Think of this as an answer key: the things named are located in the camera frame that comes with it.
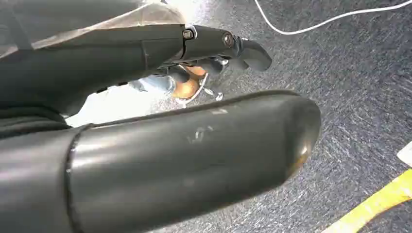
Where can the person's foot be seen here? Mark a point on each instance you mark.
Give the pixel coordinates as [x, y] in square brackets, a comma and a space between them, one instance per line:
[186, 90]

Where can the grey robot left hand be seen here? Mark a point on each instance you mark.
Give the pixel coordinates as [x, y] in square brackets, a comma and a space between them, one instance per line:
[180, 154]

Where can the shiny metal part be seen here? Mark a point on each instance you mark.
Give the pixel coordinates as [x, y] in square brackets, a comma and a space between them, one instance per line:
[219, 96]

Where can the white flat sheet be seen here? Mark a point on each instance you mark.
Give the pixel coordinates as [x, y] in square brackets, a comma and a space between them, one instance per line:
[406, 155]

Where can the yellow tape strip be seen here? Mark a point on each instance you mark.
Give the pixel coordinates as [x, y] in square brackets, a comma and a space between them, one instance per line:
[370, 205]

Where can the ribbed grey left arm sleeve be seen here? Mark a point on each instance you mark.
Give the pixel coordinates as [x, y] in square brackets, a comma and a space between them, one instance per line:
[25, 120]

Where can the person's leg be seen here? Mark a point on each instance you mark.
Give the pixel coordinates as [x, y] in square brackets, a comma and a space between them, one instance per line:
[157, 83]

